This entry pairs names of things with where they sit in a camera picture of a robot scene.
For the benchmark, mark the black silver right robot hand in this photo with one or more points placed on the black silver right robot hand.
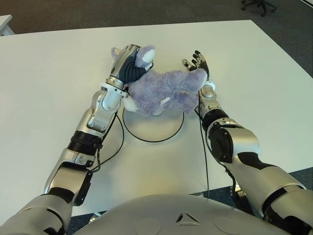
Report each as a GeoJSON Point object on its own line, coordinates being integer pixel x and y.
{"type": "Point", "coordinates": [199, 61]}

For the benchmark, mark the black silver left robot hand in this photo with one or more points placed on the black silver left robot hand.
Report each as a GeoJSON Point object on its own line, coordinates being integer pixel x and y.
{"type": "Point", "coordinates": [127, 68]}

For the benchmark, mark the purple plush bunny doll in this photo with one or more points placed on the purple plush bunny doll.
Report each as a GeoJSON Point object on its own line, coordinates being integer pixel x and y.
{"type": "Point", "coordinates": [166, 90]}

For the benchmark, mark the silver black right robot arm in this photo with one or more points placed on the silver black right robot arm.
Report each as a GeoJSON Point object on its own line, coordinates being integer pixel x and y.
{"type": "Point", "coordinates": [244, 144]}

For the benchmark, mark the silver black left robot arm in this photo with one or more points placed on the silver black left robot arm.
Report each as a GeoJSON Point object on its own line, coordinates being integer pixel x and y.
{"type": "Point", "coordinates": [73, 159]}

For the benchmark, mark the white plate black rim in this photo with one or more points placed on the white plate black rim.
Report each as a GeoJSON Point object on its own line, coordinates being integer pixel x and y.
{"type": "Point", "coordinates": [154, 127]}

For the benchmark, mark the black office chair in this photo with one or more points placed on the black office chair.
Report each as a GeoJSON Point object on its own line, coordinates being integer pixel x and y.
{"type": "Point", "coordinates": [259, 5]}

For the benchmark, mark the white desk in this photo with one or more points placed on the white desk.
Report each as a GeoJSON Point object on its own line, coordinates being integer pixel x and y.
{"type": "Point", "coordinates": [5, 24]}

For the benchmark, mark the silver table leg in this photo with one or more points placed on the silver table leg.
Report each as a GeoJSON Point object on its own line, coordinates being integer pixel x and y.
{"type": "Point", "coordinates": [95, 216]}

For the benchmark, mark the grey robot torso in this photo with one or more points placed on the grey robot torso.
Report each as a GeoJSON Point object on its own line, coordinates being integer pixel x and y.
{"type": "Point", "coordinates": [171, 213]}

